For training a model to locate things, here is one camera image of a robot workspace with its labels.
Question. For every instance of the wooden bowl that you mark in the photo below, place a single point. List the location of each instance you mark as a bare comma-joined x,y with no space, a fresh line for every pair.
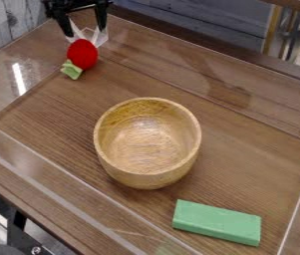
147,140

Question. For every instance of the wooden chair in background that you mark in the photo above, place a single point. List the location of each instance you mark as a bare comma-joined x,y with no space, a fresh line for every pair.
281,42

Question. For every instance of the green rectangular block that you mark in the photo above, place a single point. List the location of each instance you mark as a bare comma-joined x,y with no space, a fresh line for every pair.
217,222

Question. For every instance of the red plush fruit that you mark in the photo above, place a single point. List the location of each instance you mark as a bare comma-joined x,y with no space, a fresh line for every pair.
82,58

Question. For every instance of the clear acrylic corner bracket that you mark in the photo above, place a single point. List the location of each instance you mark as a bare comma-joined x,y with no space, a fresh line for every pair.
94,35

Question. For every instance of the black table leg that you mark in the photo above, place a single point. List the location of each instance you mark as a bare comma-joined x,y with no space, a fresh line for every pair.
19,239

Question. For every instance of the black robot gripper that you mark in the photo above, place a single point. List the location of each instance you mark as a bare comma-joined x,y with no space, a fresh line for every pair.
58,8

